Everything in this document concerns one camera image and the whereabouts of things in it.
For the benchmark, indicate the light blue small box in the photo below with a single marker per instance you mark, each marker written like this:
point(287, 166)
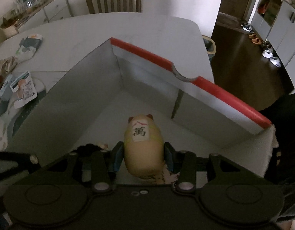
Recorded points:
point(5, 91)

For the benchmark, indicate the foil paper bag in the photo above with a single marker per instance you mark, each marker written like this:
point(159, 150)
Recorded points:
point(7, 66)

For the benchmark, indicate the white orange snack packet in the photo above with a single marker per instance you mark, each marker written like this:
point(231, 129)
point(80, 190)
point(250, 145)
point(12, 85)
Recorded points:
point(24, 89)

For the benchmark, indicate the yellow hamster plush toy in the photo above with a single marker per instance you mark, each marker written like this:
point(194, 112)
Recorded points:
point(143, 147)

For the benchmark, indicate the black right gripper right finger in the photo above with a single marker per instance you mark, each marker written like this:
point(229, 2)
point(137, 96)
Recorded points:
point(171, 158)

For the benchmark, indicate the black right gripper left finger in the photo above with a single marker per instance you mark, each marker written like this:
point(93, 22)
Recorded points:
point(118, 153)

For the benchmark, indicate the white drawer sideboard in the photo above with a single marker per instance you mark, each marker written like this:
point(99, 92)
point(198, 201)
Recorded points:
point(32, 13)

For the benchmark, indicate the red cardboard box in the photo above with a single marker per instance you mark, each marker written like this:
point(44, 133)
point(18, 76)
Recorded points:
point(92, 102)

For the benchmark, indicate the white patterned cabinet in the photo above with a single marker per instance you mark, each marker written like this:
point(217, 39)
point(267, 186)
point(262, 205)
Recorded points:
point(280, 34)

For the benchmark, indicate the white green plastic bag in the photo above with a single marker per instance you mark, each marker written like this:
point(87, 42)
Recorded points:
point(27, 47)

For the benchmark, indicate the white shoes on floor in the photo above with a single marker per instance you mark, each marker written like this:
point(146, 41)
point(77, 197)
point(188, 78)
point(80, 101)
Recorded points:
point(267, 53)

